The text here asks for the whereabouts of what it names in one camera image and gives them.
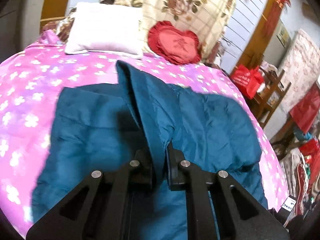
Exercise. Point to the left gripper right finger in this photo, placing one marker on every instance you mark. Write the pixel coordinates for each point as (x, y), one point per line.
(218, 207)

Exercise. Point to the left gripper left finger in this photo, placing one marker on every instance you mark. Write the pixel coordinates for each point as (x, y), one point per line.
(100, 207)

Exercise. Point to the teal quilted down jacket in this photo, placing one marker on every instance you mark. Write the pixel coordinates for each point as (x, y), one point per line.
(101, 127)

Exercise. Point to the wooden chair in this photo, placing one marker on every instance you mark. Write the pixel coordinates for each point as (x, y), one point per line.
(266, 102)

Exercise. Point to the red shopping bag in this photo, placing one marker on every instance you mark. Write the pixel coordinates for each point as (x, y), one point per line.
(247, 80)

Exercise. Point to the pink floral bed sheet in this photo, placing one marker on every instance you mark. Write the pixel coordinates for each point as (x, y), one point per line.
(31, 81)

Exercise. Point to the floral pink curtain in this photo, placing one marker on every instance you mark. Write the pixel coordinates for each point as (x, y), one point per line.
(301, 66)

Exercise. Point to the red heart-shaped cushion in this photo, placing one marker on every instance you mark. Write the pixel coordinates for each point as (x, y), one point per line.
(176, 46)

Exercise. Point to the white pillow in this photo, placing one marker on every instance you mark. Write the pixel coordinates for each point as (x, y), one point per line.
(100, 28)

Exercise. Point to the cream rose-print quilt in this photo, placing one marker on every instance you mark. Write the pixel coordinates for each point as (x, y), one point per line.
(205, 18)

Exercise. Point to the red hanging decoration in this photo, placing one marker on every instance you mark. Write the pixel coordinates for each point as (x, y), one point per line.
(273, 16)

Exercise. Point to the white slatted headboard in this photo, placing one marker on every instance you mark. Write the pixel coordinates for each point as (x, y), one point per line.
(238, 32)

